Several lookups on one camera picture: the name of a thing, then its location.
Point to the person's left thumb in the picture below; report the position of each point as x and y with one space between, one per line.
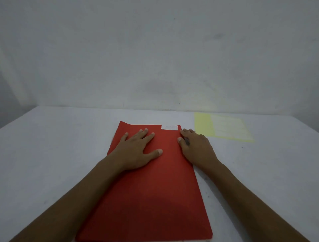
154 154

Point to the person's right hand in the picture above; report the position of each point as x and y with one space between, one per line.
199 150

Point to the person's right forearm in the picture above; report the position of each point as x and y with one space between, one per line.
249 202

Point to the yellow paper sheet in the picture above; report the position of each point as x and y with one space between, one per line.
224 127

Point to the person's left middle finger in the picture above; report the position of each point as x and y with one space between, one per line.
142 134

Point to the red paper folder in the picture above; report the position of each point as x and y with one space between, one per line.
159 194

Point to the person's left hand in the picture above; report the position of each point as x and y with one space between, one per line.
133 153

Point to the person's left forearm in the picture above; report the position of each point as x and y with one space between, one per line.
74 199

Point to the person's left little finger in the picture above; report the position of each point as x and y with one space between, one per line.
124 138

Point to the person's right thumb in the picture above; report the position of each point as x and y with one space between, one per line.
182 144

